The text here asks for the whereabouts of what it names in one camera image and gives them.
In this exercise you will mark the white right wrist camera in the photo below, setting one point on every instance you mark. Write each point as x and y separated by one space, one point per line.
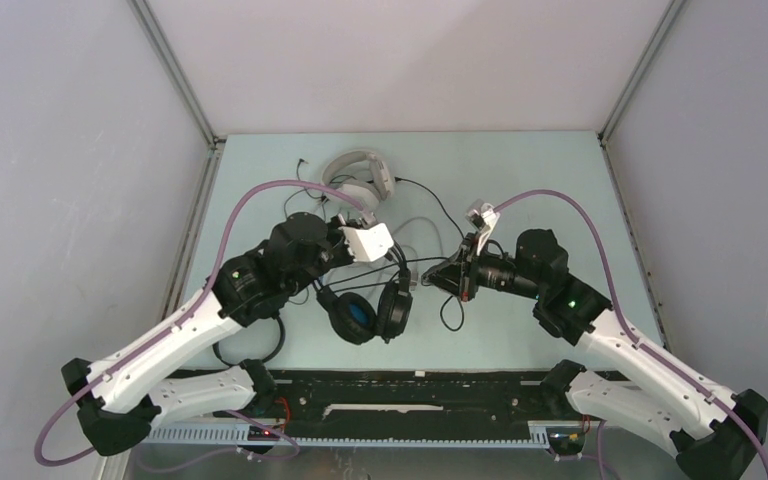
483 217

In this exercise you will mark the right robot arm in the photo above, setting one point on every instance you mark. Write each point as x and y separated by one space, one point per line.
710 431

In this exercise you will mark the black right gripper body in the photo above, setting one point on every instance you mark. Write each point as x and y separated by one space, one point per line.
477 268

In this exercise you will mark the aluminium corner frame post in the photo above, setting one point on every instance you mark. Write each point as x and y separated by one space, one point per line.
643 65
158 40

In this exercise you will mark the aluminium corner frame post left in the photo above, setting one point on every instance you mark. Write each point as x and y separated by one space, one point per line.
158 40

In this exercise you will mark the white slotted cable duct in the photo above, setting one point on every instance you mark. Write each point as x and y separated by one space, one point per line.
239 434

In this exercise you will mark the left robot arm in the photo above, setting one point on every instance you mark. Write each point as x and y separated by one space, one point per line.
122 398

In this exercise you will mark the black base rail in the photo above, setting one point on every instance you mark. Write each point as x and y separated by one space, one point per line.
500 405

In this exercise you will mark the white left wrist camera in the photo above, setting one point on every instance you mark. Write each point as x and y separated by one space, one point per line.
367 239

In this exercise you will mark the aluminium corner frame post right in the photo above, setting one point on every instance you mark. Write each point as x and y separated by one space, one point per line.
643 65

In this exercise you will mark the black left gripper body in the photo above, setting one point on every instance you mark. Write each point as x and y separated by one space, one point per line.
340 252

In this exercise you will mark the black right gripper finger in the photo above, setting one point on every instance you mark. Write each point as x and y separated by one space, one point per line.
451 284
451 267

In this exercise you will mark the small black on-ear headphones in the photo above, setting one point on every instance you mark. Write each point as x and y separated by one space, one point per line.
264 348

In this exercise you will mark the black blue gaming headset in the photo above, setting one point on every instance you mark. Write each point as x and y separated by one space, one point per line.
356 321

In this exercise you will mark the white grey gaming headset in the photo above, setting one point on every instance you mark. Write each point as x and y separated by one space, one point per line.
362 175

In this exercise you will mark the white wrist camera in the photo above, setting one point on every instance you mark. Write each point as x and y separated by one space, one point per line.
367 239
483 217

